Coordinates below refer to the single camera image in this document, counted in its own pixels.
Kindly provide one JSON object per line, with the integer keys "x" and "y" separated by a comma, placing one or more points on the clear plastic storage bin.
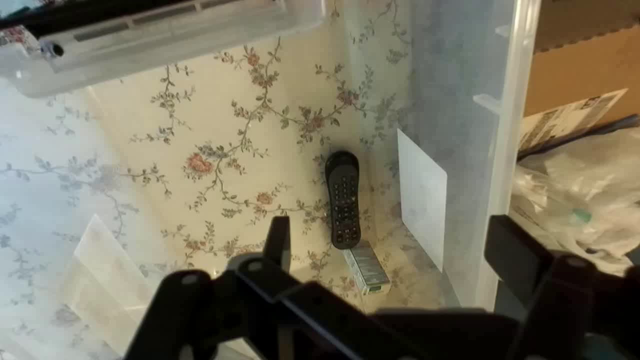
{"x": 466, "y": 100}
{"x": 41, "y": 167}

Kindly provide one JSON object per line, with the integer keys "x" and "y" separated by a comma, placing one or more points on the white paper label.
{"x": 421, "y": 192}
{"x": 106, "y": 287}

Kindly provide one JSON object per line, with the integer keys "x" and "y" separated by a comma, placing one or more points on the crumpled clear plastic bag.
{"x": 580, "y": 201}

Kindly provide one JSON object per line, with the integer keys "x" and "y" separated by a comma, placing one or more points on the brown cardboard box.
{"x": 586, "y": 61}

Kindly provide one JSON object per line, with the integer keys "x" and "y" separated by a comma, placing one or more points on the small grey rectangular box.
{"x": 366, "y": 267}

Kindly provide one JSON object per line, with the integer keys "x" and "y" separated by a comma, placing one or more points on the printed flat cardboard sheet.
{"x": 566, "y": 121}

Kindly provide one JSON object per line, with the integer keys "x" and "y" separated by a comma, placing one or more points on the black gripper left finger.
{"x": 181, "y": 313}

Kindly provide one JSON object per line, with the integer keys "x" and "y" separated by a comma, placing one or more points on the floral patterned tablecloth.
{"x": 227, "y": 113}

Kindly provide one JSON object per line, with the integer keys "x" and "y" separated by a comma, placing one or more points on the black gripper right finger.
{"x": 566, "y": 300}

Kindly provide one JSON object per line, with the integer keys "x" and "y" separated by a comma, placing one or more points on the black grey remote control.
{"x": 342, "y": 201}

